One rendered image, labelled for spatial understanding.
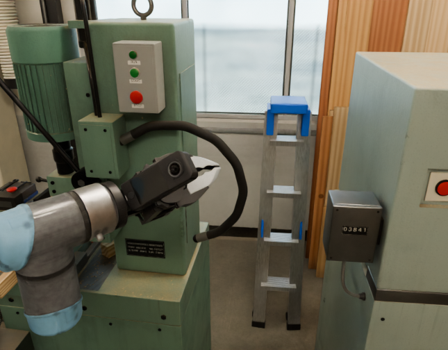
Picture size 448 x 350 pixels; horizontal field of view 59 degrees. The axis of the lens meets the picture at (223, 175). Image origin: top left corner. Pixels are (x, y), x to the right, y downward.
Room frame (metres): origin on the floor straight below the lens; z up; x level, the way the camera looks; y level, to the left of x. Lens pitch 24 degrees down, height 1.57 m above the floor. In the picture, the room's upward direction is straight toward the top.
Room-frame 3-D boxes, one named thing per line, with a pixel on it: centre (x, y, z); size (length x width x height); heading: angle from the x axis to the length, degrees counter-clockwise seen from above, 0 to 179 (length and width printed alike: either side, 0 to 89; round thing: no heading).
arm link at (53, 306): (0.46, 0.25, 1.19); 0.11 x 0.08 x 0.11; 28
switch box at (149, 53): (0.96, 0.20, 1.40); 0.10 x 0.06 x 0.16; 81
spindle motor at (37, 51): (1.15, 0.49, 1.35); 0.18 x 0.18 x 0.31
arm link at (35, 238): (0.45, 0.24, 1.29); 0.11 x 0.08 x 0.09; 133
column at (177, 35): (1.11, 0.21, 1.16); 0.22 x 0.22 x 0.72; 81
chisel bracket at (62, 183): (1.14, 0.47, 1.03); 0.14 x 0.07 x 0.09; 81
